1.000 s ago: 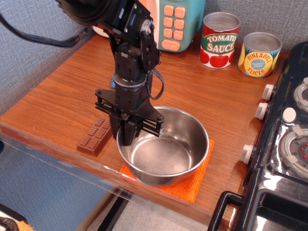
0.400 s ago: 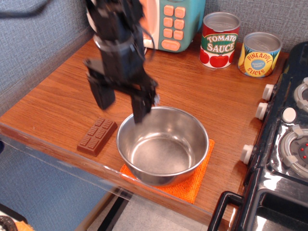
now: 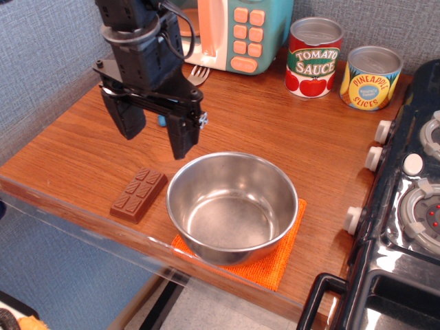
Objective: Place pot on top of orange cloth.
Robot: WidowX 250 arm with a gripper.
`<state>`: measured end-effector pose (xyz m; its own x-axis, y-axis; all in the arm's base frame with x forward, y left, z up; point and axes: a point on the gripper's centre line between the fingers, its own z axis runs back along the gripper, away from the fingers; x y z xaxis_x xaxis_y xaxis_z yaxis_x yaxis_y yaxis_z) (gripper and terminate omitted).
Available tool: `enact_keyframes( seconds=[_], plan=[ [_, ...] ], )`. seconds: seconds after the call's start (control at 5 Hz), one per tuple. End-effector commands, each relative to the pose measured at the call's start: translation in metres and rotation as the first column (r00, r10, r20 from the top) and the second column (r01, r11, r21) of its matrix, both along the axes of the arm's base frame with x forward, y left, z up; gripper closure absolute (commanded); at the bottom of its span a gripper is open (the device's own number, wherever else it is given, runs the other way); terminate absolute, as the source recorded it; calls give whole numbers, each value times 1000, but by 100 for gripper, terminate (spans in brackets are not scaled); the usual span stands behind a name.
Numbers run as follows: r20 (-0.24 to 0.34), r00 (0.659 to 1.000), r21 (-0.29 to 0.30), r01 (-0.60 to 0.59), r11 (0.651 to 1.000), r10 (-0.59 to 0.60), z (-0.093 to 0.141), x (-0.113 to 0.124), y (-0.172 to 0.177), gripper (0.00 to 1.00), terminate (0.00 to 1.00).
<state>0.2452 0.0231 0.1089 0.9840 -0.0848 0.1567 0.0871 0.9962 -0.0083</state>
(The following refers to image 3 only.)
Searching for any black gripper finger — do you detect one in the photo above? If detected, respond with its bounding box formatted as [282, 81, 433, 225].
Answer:
[101, 89, 146, 140]
[166, 114, 199, 160]

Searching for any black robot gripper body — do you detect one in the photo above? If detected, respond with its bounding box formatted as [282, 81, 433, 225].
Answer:
[93, 12, 208, 129]

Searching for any stainless steel bowl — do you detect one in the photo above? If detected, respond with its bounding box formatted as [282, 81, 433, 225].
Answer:
[166, 152, 299, 266]

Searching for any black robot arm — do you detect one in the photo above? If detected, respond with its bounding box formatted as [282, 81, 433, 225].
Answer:
[93, 1, 207, 160]

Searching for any orange cloth napkin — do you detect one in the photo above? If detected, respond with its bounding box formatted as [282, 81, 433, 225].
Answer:
[171, 199, 307, 292]

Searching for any brown toy chocolate bar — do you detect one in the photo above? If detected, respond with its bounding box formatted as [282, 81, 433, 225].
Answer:
[110, 168, 168, 223]

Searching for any teal toy microwave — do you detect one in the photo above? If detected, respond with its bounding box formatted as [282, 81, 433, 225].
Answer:
[174, 0, 294, 75]

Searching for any tomato sauce can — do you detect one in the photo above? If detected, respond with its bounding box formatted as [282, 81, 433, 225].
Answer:
[285, 16, 344, 98]

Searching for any clear acrylic table guard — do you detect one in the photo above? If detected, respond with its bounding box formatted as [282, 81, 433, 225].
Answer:
[1, 192, 303, 329]

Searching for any white stove knob lower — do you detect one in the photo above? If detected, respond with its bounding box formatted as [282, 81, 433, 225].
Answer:
[343, 206, 363, 235]

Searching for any white stove knob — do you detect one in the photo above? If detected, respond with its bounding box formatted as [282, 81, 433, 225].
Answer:
[364, 146, 383, 172]
[375, 120, 393, 144]
[343, 206, 363, 235]

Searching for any white stove knob middle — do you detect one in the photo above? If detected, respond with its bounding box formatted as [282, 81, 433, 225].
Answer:
[364, 146, 383, 172]

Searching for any pineapple slices can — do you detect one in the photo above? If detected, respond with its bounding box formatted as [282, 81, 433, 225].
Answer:
[340, 45, 404, 111]

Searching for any white stove knob upper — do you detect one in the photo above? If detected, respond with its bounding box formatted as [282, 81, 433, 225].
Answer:
[375, 120, 393, 144]

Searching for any orange object bottom left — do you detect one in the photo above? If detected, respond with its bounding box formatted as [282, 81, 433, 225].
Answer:
[18, 316, 49, 330]

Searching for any black toy stove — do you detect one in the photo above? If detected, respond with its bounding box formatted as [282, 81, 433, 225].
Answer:
[327, 60, 439, 329]

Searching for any blue handled toy fork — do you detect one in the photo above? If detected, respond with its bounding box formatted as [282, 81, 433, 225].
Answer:
[157, 64, 211, 127]

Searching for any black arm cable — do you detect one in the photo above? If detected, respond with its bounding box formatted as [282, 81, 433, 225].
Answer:
[159, 0, 197, 61]

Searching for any black oven door handle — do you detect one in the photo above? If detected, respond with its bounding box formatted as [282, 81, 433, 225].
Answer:
[297, 273, 348, 330]

